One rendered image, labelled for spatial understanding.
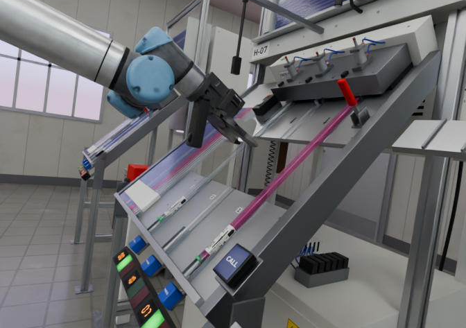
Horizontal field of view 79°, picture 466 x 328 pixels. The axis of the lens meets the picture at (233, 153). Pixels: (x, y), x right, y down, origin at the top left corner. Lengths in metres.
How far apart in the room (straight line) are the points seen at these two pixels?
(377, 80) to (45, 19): 0.59
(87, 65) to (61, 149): 4.27
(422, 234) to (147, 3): 4.86
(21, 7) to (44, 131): 4.27
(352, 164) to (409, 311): 0.41
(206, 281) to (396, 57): 0.59
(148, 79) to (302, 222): 0.33
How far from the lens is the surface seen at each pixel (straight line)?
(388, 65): 0.71
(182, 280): 0.49
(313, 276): 0.80
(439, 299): 1.03
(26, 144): 4.78
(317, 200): 0.49
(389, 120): 0.63
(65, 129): 4.72
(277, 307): 0.81
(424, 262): 0.79
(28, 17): 0.50
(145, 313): 0.55
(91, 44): 0.49
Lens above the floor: 0.95
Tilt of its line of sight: 2 degrees down
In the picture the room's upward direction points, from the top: 8 degrees clockwise
